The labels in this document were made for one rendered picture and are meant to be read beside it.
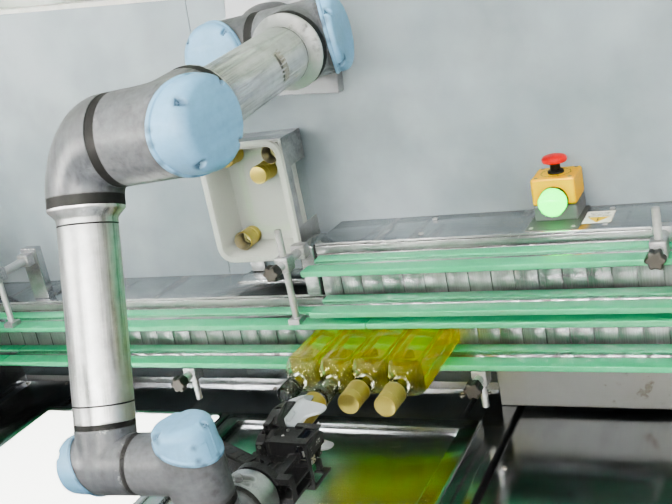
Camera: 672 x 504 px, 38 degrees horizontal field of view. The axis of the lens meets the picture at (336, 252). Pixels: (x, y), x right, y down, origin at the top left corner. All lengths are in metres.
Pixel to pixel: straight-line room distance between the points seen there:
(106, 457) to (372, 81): 0.82
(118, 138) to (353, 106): 0.67
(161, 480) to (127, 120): 0.41
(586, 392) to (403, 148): 0.51
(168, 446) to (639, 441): 0.76
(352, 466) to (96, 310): 0.53
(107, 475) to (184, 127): 0.42
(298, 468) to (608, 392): 0.57
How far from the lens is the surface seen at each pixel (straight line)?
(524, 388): 1.67
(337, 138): 1.76
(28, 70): 2.09
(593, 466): 1.54
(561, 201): 1.56
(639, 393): 1.64
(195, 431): 1.13
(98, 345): 1.21
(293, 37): 1.43
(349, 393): 1.44
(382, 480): 1.50
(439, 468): 1.49
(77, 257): 1.21
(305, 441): 1.30
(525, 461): 1.56
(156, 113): 1.12
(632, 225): 1.54
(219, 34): 1.53
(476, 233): 1.59
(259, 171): 1.77
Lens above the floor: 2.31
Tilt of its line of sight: 58 degrees down
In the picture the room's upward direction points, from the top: 132 degrees counter-clockwise
